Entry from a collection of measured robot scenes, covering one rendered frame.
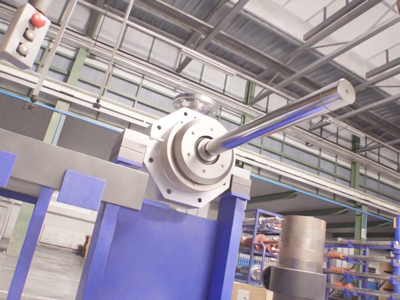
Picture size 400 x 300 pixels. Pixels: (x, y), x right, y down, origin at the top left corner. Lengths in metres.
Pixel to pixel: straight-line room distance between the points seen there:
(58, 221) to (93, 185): 11.83
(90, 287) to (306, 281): 1.83
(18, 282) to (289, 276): 1.86
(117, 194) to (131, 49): 8.31
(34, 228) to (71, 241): 11.39
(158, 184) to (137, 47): 8.08
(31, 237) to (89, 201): 0.45
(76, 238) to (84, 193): 11.78
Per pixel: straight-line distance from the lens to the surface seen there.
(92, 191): 1.18
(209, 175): 1.49
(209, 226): 1.80
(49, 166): 1.18
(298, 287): 2.67
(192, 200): 1.61
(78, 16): 9.54
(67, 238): 12.92
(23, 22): 0.79
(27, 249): 1.55
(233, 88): 10.28
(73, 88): 7.93
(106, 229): 1.20
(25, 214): 7.24
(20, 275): 1.56
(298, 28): 9.21
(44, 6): 0.83
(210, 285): 1.80
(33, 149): 1.19
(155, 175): 1.55
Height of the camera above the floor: 0.59
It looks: 19 degrees up
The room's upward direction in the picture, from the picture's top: 11 degrees clockwise
